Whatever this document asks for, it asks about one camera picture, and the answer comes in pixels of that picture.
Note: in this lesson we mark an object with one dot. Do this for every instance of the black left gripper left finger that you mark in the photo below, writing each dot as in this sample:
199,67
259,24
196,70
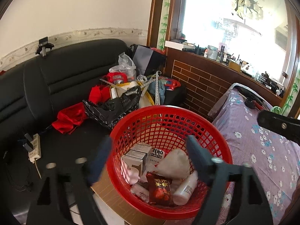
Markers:
51,205

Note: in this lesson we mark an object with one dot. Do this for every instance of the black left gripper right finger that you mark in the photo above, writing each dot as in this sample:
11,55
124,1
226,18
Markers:
249,204

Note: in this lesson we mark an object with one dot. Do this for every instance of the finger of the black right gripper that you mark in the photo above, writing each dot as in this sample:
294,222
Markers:
286,126

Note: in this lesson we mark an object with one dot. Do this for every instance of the white plastic bottle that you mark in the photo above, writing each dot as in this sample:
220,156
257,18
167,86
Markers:
182,195

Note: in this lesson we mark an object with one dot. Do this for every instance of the dark red snack packet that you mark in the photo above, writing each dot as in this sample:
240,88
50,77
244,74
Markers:
159,189

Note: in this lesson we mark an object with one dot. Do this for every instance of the blue white medicine box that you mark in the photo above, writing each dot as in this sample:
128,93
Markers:
137,156

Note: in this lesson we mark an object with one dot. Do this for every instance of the white tissue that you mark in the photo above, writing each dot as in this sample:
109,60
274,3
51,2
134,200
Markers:
130,175

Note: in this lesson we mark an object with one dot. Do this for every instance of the green cloth rag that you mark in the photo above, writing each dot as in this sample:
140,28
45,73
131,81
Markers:
276,109

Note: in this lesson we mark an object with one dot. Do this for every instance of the purple floral tablecloth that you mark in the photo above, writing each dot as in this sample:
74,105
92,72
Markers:
274,158

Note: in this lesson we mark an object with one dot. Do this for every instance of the red flat case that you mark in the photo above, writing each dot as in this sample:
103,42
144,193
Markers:
252,104

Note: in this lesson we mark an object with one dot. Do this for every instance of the black flat case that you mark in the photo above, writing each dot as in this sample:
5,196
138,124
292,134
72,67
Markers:
248,95

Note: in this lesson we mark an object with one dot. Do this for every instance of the white power strip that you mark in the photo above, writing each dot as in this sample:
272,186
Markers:
35,154

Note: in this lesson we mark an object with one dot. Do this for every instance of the cardboard sheet under basket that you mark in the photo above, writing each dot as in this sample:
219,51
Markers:
105,190

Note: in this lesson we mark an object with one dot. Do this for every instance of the red cloth on sofa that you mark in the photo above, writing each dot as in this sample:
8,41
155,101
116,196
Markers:
70,118

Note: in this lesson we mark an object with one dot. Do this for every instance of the brown brick-pattern counter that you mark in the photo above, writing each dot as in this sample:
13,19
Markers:
206,81

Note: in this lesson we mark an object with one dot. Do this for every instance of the black plastic bag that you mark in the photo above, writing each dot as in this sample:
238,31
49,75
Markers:
112,111

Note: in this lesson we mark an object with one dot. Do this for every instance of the black leather sofa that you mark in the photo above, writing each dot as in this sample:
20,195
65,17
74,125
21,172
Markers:
32,94

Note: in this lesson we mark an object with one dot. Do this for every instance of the dark shopping bag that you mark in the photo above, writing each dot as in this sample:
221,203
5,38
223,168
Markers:
146,60

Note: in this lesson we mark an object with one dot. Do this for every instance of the clear plastic bag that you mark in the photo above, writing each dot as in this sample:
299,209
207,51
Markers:
126,66

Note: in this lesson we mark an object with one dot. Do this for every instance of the phone holder clamp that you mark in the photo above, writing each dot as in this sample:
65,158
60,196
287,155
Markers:
43,45

